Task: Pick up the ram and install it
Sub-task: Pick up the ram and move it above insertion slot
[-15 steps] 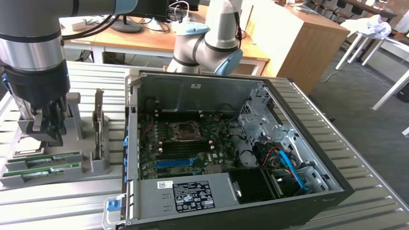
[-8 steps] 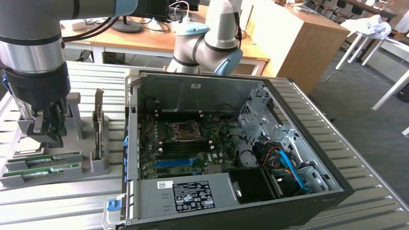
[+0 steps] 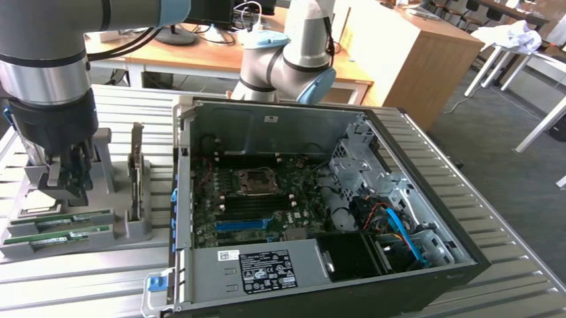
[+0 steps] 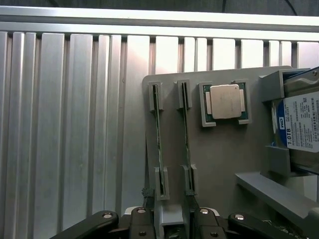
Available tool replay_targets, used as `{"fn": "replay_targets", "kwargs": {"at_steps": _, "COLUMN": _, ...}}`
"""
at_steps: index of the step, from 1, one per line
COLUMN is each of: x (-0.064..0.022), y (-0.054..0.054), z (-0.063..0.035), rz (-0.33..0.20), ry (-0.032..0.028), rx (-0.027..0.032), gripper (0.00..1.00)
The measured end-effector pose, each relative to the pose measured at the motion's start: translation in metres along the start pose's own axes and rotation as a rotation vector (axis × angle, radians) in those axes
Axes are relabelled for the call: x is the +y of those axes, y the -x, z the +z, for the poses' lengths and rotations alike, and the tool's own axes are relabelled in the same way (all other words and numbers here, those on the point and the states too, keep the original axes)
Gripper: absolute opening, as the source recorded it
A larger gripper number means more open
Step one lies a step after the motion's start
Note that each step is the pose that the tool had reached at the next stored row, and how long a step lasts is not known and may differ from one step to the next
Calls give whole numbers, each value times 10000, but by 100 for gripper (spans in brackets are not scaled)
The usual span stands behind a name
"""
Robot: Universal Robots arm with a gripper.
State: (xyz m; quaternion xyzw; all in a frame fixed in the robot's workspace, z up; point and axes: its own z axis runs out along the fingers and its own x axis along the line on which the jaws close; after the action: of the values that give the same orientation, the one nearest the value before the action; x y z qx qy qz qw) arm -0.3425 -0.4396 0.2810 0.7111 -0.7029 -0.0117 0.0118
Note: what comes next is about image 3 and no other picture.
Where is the wooden desk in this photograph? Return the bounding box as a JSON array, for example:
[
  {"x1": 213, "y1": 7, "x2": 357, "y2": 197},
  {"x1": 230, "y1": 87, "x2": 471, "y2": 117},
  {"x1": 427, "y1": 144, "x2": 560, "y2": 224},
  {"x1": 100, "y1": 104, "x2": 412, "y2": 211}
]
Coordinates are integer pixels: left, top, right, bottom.
[{"x1": 84, "y1": 5, "x2": 375, "y2": 107}]

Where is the grey power supply with label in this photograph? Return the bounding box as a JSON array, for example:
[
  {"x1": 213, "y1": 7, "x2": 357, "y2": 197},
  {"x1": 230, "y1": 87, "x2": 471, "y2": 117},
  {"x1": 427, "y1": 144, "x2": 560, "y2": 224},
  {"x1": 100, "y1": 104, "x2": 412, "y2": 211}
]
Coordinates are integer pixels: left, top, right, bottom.
[{"x1": 174, "y1": 239, "x2": 333, "y2": 304}]

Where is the red thin wire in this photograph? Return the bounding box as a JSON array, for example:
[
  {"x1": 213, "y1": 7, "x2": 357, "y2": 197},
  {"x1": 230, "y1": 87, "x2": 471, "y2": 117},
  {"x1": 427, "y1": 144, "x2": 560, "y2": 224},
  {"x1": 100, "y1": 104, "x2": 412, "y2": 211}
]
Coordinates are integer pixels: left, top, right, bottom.
[{"x1": 368, "y1": 202, "x2": 393, "y2": 231}]

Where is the metal disk bay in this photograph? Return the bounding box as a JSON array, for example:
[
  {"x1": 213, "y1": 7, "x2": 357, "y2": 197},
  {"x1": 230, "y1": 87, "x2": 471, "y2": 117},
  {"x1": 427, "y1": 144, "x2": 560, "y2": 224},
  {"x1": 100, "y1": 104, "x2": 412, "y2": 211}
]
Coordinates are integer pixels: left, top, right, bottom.
[{"x1": 327, "y1": 119, "x2": 465, "y2": 266}]

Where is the CPU socket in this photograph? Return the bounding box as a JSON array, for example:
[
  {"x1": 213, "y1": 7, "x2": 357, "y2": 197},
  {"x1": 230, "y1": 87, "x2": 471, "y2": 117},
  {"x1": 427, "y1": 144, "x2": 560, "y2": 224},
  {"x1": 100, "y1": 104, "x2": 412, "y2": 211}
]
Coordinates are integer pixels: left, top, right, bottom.
[{"x1": 232, "y1": 168, "x2": 278, "y2": 197}]

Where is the wooden cabinet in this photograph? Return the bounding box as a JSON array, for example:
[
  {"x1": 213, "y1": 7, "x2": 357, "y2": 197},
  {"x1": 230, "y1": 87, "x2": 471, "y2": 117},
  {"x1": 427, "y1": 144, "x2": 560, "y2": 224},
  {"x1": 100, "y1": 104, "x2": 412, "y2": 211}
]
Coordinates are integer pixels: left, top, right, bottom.
[{"x1": 339, "y1": 0, "x2": 485, "y2": 134}]

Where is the white crumpled cloth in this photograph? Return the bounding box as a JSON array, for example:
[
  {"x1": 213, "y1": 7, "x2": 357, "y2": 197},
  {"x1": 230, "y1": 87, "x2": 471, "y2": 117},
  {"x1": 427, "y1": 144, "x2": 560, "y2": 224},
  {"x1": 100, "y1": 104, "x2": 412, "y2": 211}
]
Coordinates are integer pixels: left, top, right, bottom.
[{"x1": 469, "y1": 19, "x2": 543, "y2": 54}]

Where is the white frame table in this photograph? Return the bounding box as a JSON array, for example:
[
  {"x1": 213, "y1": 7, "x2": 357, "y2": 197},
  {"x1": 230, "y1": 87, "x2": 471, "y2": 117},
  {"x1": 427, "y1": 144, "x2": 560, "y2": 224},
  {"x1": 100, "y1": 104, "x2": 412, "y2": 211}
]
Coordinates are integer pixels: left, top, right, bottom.
[{"x1": 461, "y1": 42, "x2": 566, "y2": 154}]

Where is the blue flat wire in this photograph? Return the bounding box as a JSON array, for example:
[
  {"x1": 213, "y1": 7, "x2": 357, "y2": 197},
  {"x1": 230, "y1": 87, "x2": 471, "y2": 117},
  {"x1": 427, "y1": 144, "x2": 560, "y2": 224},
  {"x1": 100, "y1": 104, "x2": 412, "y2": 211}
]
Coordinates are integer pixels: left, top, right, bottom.
[{"x1": 383, "y1": 206, "x2": 428, "y2": 270}]

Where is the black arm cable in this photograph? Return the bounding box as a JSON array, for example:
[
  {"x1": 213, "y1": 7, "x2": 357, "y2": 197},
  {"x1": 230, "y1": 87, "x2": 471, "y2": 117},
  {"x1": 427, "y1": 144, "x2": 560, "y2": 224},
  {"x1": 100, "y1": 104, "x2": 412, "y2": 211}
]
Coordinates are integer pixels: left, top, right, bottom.
[{"x1": 85, "y1": 25, "x2": 166, "y2": 62}]

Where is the green motherboard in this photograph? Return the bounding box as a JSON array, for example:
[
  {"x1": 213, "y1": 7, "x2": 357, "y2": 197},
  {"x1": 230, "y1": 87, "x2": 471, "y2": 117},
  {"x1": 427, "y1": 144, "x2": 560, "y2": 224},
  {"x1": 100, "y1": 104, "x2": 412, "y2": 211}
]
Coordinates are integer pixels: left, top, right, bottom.
[{"x1": 189, "y1": 154, "x2": 341, "y2": 250}]

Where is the black monitor with round stand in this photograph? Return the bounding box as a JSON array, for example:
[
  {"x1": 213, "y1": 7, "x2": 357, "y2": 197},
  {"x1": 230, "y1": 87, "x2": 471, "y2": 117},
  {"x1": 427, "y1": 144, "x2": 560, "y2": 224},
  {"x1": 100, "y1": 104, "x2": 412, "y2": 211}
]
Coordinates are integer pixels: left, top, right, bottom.
[{"x1": 153, "y1": 0, "x2": 236, "y2": 46}]

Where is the graphics card with metal bracket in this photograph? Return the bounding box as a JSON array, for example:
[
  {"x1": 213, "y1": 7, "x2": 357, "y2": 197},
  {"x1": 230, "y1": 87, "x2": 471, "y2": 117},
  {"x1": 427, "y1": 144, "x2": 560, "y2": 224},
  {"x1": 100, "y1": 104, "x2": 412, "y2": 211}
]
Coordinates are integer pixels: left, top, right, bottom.
[{"x1": 126, "y1": 121, "x2": 148, "y2": 226}]

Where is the grey parts rack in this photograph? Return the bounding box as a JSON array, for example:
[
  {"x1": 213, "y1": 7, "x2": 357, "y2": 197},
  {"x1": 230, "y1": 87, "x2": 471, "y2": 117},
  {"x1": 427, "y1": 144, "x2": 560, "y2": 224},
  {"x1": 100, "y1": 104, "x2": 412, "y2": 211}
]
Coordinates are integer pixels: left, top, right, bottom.
[{"x1": 0, "y1": 121, "x2": 156, "y2": 260}]

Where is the blue case latch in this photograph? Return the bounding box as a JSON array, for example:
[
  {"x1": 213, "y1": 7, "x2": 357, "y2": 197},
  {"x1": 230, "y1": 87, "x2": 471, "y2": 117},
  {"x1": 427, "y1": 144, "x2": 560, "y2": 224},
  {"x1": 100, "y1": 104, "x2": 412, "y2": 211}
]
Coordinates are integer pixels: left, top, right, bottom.
[{"x1": 144, "y1": 275, "x2": 165, "y2": 293}]

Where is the blue expansion slot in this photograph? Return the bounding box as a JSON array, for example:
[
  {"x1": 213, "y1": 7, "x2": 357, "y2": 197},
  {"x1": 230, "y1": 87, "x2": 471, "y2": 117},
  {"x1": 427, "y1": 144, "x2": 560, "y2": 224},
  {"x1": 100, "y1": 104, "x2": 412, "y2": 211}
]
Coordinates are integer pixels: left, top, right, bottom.
[{"x1": 213, "y1": 219, "x2": 272, "y2": 233}]

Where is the long wooden table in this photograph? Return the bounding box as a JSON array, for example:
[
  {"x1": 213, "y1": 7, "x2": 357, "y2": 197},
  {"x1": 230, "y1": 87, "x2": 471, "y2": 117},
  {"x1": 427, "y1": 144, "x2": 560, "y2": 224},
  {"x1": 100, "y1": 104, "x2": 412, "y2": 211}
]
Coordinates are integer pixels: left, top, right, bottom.
[{"x1": 476, "y1": 0, "x2": 551, "y2": 31}]

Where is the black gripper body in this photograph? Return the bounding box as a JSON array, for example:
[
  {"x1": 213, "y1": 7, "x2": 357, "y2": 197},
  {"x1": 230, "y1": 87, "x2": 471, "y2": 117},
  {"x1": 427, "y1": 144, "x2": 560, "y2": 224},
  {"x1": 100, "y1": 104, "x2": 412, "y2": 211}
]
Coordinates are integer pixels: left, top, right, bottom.
[{"x1": 6, "y1": 89, "x2": 100, "y2": 157}]

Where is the green RAM stick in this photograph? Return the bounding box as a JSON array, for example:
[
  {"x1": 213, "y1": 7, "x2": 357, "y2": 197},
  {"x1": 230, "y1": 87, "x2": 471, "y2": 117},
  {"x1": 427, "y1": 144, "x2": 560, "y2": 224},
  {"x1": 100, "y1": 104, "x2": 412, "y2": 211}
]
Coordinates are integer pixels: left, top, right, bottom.
[
  {"x1": 9, "y1": 208, "x2": 112, "y2": 230},
  {"x1": 1, "y1": 225, "x2": 112, "y2": 250}
]

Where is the CPU chip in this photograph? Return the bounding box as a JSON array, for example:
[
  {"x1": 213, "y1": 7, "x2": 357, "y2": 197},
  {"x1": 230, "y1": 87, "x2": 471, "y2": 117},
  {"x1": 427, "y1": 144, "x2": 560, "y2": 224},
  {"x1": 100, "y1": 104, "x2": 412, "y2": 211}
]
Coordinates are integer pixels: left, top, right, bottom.
[{"x1": 19, "y1": 203, "x2": 64, "y2": 215}]

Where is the black open PC case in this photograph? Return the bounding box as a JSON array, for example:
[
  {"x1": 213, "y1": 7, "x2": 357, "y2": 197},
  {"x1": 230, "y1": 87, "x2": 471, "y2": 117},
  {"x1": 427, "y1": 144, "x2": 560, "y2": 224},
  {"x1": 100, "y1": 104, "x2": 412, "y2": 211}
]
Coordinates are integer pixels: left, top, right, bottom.
[{"x1": 140, "y1": 95, "x2": 492, "y2": 318}]

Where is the white charger with cable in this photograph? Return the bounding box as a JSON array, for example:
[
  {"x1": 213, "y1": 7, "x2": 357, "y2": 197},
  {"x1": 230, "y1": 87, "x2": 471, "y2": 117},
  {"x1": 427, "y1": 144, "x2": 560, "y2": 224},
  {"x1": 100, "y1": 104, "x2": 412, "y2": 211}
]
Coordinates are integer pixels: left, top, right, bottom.
[{"x1": 238, "y1": 1, "x2": 268, "y2": 33}]

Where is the black chair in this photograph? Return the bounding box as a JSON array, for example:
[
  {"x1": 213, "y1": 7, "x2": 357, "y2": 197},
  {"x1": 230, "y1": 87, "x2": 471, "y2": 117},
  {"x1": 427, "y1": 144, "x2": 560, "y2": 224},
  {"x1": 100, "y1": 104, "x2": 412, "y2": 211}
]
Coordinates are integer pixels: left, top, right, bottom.
[
  {"x1": 431, "y1": 0, "x2": 457, "y2": 18},
  {"x1": 459, "y1": 0, "x2": 483, "y2": 25}
]

